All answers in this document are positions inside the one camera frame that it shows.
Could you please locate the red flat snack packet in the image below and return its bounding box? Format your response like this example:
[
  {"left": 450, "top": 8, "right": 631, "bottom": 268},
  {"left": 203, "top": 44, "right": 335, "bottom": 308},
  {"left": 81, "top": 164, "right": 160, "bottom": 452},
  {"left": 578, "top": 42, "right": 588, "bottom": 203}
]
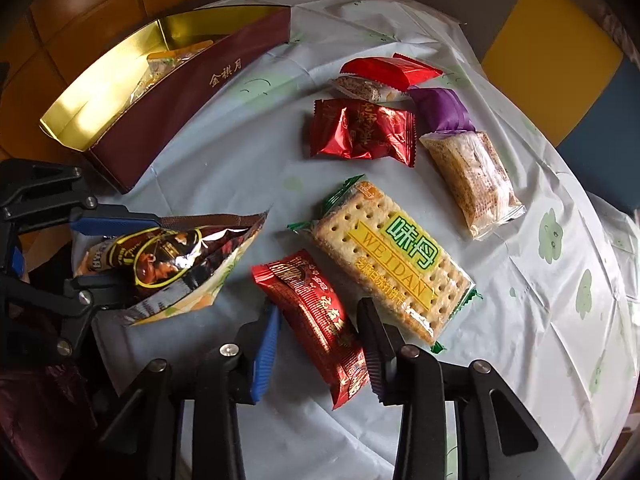
[{"left": 340, "top": 53, "right": 444, "bottom": 91}]

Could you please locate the green edged biscuit packet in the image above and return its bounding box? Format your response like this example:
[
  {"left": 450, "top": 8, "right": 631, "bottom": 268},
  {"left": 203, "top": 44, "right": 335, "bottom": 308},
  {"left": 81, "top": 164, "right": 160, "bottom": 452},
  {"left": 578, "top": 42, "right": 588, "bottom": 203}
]
[{"left": 288, "top": 174, "right": 478, "bottom": 354}]

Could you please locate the crinkled red candy packet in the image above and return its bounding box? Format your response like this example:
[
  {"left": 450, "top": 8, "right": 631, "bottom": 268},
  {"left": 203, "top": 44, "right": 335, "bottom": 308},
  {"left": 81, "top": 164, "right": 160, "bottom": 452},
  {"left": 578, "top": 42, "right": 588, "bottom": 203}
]
[{"left": 308, "top": 98, "right": 418, "bottom": 168}]

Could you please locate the long red gold packet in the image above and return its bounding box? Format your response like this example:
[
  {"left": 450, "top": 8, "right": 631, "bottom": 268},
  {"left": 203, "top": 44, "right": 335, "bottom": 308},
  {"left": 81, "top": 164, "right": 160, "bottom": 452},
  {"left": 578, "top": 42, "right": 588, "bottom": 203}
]
[{"left": 252, "top": 249, "right": 369, "bottom": 408}]

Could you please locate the grey yellow blue chair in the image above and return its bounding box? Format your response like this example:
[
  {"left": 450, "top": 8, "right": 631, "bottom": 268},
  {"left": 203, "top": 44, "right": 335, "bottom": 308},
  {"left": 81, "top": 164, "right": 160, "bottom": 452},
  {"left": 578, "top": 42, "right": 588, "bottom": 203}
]
[{"left": 416, "top": 0, "right": 639, "bottom": 214}]

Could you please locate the brown silver snack packet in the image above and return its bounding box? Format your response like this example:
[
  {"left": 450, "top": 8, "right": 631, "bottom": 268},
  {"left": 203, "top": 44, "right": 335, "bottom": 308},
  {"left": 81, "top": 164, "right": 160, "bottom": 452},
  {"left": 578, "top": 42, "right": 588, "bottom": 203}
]
[{"left": 75, "top": 211, "right": 268, "bottom": 326}]

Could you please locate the small clear nougat packet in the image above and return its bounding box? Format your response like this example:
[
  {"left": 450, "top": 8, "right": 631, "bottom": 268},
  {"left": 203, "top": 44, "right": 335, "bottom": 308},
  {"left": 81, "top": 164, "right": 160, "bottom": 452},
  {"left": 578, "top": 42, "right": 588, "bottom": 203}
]
[{"left": 331, "top": 74, "right": 409, "bottom": 104}]

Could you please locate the cloud print tablecloth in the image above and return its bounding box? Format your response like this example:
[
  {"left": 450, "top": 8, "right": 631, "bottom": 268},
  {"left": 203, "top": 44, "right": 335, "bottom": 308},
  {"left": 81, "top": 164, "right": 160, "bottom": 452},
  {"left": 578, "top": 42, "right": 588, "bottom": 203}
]
[{"left": 94, "top": 0, "right": 639, "bottom": 479}]

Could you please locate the purple snack packet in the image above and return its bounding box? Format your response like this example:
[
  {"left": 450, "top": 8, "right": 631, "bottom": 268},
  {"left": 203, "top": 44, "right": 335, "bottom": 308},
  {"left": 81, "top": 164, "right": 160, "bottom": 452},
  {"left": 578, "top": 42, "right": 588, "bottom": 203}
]
[{"left": 409, "top": 88, "right": 475, "bottom": 133}]

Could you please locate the orange edged peanut packet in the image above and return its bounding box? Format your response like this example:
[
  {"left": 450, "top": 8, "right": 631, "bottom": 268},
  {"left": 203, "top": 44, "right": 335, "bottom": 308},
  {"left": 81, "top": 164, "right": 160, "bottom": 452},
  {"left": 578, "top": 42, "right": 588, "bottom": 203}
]
[{"left": 131, "top": 39, "right": 214, "bottom": 101}]

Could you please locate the maroon gold gift box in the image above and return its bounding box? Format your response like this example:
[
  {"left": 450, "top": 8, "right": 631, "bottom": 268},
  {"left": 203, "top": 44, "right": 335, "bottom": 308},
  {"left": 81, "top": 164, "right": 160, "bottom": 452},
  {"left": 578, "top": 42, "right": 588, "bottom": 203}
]
[{"left": 40, "top": 4, "right": 291, "bottom": 194}]

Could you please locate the clear rice cracker packet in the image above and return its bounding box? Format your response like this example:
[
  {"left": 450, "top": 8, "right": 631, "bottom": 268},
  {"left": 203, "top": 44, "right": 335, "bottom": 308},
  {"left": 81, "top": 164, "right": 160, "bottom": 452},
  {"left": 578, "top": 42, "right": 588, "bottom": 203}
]
[{"left": 419, "top": 131, "right": 526, "bottom": 240}]

